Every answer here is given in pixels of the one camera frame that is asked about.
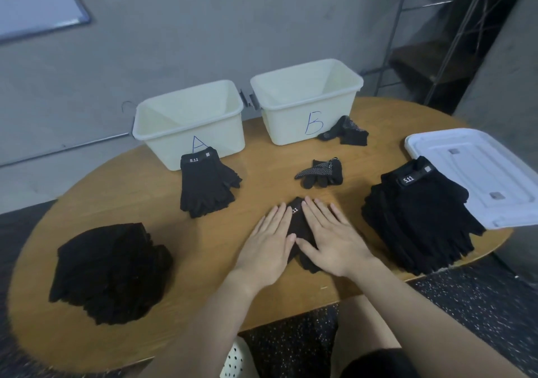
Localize person's right hand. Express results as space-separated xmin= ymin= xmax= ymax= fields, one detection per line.
xmin=294 ymin=195 xmax=375 ymax=281

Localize person's left hand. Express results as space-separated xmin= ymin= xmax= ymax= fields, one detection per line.
xmin=233 ymin=204 xmax=298 ymax=295

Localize black fingerless glove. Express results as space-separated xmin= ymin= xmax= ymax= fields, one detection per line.
xmin=284 ymin=195 xmax=326 ymax=274
xmin=361 ymin=156 xmax=487 ymax=276
xmin=179 ymin=147 xmax=243 ymax=219

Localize black strapped glove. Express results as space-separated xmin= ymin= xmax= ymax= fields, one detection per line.
xmin=179 ymin=147 xmax=243 ymax=219

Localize pile of black gloves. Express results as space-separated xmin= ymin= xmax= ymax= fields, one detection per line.
xmin=316 ymin=115 xmax=369 ymax=147
xmin=49 ymin=222 xmax=175 ymax=325

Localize white plastic bin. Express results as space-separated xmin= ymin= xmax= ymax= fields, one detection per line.
xmin=132 ymin=80 xmax=247 ymax=171
xmin=249 ymin=58 xmax=365 ymax=146

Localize stack of black gloves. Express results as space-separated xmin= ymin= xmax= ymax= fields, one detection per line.
xmin=49 ymin=222 xmax=175 ymax=325

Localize person's right forearm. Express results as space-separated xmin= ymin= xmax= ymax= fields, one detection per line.
xmin=349 ymin=256 xmax=526 ymax=378

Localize person's left forearm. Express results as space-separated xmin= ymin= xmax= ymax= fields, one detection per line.
xmin=138 ymin=268 xmax=270 ymax=378

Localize person's left white shoe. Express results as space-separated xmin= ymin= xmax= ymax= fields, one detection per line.
xmin=219 ymin=340 xmax=251 ymax=378

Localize person's black shorts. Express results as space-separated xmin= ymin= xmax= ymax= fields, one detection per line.
xmin=340 ymin=348 xmax=421 ymax=378

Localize white flat tray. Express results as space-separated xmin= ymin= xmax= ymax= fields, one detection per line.
xmin=404 ymin=128 xmax=538 ymax=230

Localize whiteboard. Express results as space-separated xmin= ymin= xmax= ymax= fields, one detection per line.
xmin=0 ymin=0 xmax=92 ymax=44

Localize metal rack frame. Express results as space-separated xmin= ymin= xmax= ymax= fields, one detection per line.
xmin=374 ymin=0 xmax=505 ymax=114

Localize grey wall pipe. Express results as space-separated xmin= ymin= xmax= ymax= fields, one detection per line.
xmin=0 ymin=132 xmax=137 ymax=170

